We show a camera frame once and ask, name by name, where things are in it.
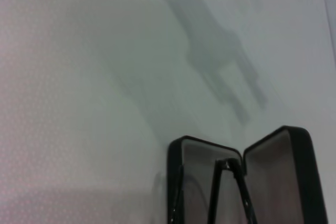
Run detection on black glasses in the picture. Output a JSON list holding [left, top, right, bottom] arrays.
[[170, 157, 253, 224]]

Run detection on black glasses case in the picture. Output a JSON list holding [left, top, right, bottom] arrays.
[[167, 125, 329, 224]]

